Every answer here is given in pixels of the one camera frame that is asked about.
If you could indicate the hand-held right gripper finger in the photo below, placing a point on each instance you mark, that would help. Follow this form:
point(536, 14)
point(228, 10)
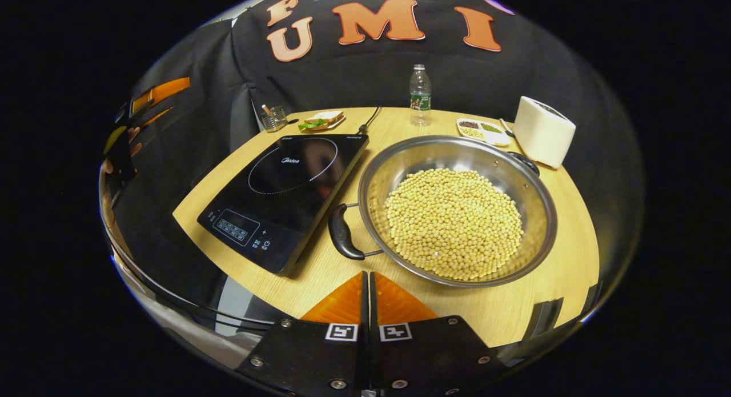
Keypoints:
point(365, 305)
point(373, 305)

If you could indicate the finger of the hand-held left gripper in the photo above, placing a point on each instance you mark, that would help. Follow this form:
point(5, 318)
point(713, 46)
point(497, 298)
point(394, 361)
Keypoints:
point(163, 91)
point(159, 117)

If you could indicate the pile of yellow soybeans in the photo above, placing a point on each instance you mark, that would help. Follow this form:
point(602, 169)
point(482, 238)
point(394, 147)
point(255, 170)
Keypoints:
point(454, 225)

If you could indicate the black induction cooktop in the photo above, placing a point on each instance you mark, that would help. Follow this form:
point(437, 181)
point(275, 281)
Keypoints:
point(274, 197)

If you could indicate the small clear holder with sticks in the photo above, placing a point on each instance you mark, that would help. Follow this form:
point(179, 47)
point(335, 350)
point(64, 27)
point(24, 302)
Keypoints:
point(274, 120)

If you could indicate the sandwich on white plate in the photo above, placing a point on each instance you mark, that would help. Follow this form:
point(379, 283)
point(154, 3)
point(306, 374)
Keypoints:
point(321, 120)

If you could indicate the white divided dish of beans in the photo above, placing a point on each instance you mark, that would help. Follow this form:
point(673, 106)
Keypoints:
point(485, 133)

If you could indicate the clear plastic water bottle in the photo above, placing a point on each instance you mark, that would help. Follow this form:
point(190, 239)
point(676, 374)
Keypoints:
point(420, 100)

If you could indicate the white toaster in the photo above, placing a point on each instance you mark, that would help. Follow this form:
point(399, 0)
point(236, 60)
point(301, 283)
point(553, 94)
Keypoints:
point(542, 134)

